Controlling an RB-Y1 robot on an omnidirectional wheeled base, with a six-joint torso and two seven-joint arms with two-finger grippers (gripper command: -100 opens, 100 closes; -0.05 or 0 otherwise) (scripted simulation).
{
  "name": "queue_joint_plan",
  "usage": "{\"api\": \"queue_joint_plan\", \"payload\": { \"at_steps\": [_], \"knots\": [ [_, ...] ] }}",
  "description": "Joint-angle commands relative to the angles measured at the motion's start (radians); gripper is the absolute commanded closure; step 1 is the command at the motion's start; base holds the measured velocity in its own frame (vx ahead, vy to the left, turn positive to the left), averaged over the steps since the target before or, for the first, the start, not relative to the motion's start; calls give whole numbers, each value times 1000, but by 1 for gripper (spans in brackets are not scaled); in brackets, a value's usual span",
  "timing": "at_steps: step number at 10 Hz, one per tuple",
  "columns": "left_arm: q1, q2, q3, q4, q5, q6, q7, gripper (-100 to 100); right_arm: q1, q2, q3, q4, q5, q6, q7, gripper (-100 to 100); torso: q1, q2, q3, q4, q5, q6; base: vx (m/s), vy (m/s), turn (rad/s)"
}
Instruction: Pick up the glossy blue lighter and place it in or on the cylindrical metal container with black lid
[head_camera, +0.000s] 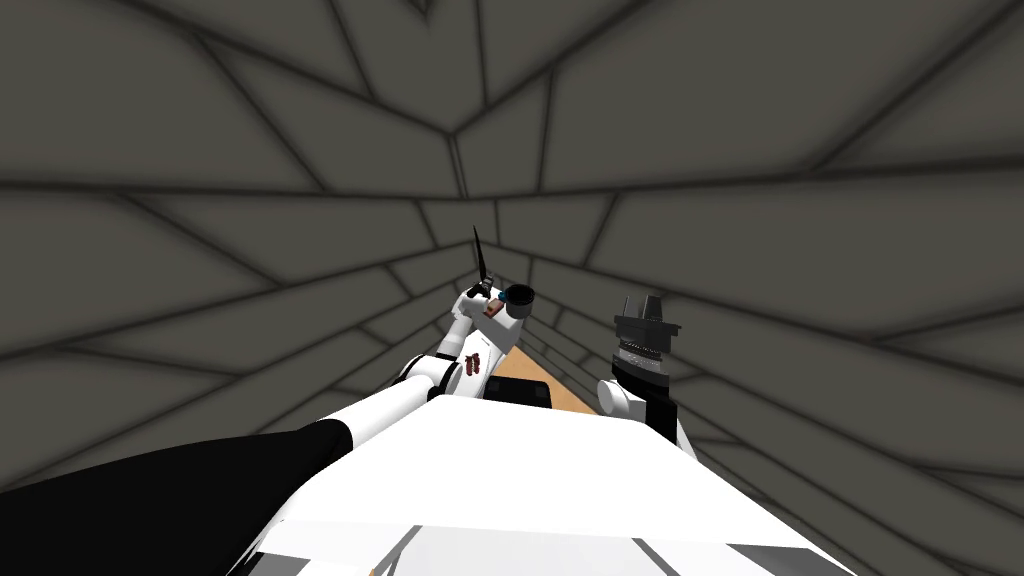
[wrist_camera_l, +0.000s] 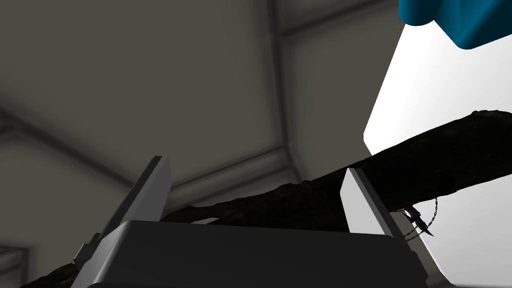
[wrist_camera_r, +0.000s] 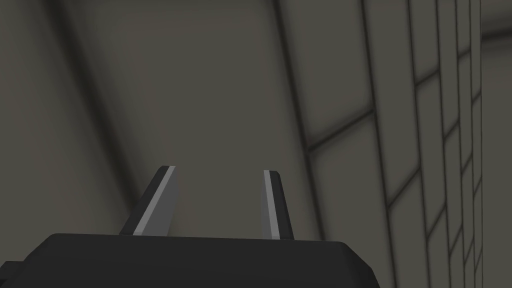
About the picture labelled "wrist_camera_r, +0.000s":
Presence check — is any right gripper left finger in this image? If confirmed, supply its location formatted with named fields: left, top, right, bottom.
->
left=118, top=165, right=180, bottom=237

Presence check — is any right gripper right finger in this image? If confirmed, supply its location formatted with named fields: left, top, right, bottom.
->
left=260, top=169, right=295, bottom=241

